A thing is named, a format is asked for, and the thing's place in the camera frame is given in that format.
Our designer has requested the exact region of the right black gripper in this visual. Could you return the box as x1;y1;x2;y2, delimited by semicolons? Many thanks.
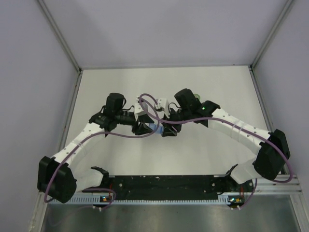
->
161;107;192;136

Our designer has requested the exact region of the blue pill organizer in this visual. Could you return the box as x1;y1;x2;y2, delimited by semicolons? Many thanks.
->
147;123;164;135

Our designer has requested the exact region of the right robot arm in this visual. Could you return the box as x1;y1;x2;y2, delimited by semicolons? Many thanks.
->
156;88;290;191

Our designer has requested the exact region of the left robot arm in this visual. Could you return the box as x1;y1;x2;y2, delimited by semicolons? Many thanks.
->
37;93;159;203

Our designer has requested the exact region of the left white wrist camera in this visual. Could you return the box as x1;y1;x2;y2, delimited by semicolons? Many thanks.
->
134;97;148;120

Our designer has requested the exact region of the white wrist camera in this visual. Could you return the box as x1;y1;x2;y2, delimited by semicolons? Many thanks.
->
154;98;170;117
134;97;148;120

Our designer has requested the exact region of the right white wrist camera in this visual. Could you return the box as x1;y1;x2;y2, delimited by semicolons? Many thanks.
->
154;98;170;117

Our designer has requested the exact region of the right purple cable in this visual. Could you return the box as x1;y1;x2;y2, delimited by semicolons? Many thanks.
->
147;95;294;183

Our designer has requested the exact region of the purple cable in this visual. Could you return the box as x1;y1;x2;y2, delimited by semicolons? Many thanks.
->
44;93;163;203
147;95;294;183

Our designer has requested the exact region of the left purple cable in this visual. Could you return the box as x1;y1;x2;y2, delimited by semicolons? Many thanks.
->
44;93;163;203

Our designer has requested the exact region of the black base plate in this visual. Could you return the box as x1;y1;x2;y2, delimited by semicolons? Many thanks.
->
86;175;253;200

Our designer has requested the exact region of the grey cable duct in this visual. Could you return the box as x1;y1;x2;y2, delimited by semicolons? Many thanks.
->
65;193;244;208

